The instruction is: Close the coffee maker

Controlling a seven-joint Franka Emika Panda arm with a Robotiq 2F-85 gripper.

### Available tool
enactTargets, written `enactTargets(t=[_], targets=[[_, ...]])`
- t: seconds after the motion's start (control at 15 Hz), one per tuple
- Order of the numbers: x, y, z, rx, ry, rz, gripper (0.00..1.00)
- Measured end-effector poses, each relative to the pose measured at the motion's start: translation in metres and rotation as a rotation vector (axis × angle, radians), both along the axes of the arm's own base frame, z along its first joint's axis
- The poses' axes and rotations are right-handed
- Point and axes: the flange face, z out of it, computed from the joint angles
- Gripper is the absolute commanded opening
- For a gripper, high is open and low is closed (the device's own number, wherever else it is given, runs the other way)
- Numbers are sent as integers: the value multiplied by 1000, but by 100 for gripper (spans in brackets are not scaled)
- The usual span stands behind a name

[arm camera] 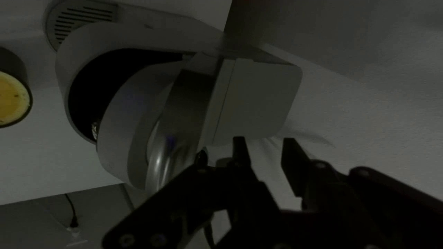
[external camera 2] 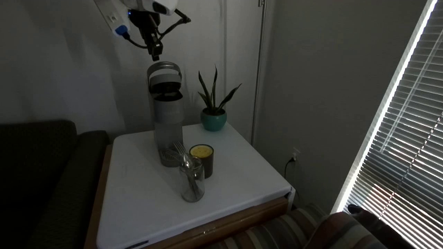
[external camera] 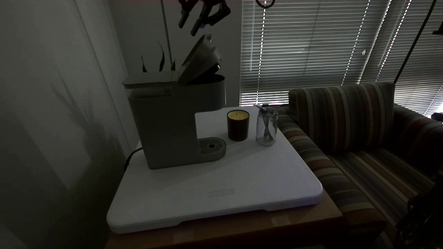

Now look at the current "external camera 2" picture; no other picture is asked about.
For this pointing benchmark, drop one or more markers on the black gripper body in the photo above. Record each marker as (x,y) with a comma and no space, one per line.
(146,25)

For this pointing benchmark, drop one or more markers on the grey pod coffee maker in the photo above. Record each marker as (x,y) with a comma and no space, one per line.
(167,125)

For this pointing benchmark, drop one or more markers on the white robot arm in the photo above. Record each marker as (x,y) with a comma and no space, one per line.
(152,4)

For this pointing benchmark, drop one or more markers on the snake plant in teal pot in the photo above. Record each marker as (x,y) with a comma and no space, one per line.
(213,119)

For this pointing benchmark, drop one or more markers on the dark candle jar yellow wax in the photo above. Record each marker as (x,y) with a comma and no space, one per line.
(202,159)

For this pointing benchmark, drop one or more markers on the clear glass jar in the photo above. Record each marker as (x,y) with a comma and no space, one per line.
(191,181)

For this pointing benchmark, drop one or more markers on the white plastic board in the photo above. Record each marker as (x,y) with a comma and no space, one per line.
(146,194)

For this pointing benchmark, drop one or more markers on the dark grey textured sofa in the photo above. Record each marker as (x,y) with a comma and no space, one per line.
(41,184)

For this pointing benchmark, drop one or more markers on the wooden side table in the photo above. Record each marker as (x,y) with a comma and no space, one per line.
(221,228)

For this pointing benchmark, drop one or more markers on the striped fabric sofa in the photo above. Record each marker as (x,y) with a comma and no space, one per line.
(277,230)

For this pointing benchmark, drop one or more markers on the white window blinds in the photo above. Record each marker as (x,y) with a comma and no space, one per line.
(405,138)

